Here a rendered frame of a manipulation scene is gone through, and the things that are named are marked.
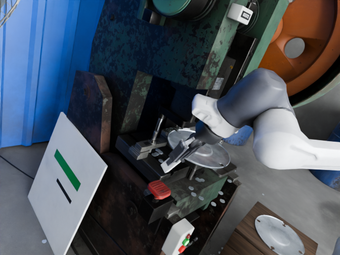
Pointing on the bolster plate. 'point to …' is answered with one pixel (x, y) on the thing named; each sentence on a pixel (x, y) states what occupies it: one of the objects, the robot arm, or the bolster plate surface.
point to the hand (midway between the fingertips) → (170, 163)
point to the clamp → (146, 146)
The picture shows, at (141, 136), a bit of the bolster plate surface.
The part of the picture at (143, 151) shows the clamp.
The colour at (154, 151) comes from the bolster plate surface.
